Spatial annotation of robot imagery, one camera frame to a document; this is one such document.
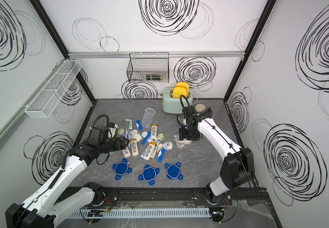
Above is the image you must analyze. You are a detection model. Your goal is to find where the mint green toaster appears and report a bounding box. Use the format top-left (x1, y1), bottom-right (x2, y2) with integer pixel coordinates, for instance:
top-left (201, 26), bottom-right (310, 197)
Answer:
top-left (162, 88), bottom-right (198, 114)

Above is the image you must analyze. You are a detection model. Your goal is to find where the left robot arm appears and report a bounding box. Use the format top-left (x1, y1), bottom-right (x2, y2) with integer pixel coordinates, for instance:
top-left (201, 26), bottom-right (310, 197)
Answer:
top-left (5, 115), bottom-right (129, 228)

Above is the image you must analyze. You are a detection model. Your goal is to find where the beige round jar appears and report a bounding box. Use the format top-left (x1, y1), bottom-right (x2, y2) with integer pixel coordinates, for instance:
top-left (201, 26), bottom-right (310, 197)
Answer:
top-left (195, 104), bottom-right (206, 112)

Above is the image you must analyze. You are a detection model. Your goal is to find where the cream lotion bottle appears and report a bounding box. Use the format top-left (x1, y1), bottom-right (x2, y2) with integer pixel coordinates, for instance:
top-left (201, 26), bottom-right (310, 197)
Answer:
top-left (122, 148), bottom-right (131, 159)
top-left (130, 138), bottom-right (139, 157)
top-left (151, 124), bottom-right (158, 141)
top-left (144, 142), bottom-right (157, 161)

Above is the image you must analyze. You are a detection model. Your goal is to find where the blue-lid clear container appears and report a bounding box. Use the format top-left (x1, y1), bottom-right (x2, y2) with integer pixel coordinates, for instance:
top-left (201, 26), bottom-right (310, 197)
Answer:
top-left (141, 107), bottom-right (156, 128)
top-left (174, 134), bottom-right (192, 148)

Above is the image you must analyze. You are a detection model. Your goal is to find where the blue container lid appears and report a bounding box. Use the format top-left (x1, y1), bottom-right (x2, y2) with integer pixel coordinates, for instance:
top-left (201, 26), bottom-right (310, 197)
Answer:
top-left (138, 164), bottom-right (160, 186)
top-left (164, 162), bottom-right (184, 180)
top-left (112, 158), bottom-right (133, 181)

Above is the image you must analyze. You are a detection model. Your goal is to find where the blue toothbrush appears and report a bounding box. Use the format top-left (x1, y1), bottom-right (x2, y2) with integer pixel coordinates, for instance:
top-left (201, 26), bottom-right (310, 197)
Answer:
top-left (142, 132), bottom-right (151, 145)

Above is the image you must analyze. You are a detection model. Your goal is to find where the blue small toiletry tube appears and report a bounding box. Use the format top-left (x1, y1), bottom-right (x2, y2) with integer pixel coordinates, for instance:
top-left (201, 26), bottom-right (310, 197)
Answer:
top-left (136, 120), bottom-right (143, 131)

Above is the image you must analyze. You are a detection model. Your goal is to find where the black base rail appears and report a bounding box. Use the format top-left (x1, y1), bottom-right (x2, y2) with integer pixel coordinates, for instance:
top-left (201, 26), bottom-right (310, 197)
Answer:
top-left (50, 187), bottom-right (269, 207)

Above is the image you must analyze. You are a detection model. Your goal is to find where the green toothbrush packet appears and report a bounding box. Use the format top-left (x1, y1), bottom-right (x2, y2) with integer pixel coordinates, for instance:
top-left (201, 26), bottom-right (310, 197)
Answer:
top-left (125, 119), bottom-right (133, 132)

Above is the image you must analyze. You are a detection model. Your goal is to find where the front yellow toast slice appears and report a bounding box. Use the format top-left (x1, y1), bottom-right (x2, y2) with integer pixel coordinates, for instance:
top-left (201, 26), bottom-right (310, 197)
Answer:
top-left (172, 85), bottom-right (188, 98)

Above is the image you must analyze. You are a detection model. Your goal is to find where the white mesh wall shelf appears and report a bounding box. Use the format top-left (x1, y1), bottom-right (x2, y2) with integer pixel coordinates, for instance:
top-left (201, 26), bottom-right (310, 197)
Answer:
top-left (24, 59), bottom-right (82, 118)

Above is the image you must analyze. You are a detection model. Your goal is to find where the white round toiletry piece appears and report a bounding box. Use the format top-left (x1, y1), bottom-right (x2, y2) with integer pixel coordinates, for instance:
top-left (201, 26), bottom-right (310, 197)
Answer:
top-left (130, 129), bottom-right (142, 142)

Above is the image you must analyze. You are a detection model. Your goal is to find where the black wire wall basket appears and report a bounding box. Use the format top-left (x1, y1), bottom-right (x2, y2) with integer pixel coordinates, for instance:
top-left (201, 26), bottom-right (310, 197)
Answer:
top-left (126, 52), bottom-right (170, 83)

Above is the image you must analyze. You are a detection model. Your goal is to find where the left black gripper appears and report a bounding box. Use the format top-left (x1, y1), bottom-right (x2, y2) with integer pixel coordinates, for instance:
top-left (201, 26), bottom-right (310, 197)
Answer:
top-left (99, 135), bottom-right (131, 154)

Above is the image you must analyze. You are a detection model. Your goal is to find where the green round toiletry tin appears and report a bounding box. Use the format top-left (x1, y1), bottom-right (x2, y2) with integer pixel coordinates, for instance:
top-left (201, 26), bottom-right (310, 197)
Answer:
top-left (118, 129), bottom-right (125, 135)

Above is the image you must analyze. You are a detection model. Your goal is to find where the white slotted cable duct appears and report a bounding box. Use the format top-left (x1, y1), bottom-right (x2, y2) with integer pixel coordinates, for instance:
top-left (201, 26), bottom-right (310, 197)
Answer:
top-left (68, 208), bottom-right (210, 219)

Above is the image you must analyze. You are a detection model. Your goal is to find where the back yellow toast slice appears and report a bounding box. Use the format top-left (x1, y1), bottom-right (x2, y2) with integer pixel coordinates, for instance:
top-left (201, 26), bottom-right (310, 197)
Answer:
top-left (176, 82), bottom-right (190, 90)

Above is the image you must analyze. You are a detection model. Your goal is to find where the yellow toast slice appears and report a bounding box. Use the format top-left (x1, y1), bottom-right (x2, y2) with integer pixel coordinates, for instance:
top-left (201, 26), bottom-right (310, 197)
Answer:
top-left (172, 85), bottom-right (188, 98)
top-left (176, 82), bottom-right (190, 90)

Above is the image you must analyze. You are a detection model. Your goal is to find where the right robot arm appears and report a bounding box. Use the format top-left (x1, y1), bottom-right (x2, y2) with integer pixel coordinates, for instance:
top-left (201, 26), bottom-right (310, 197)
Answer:
top-left (177, 95), bottom-right (255, 205)

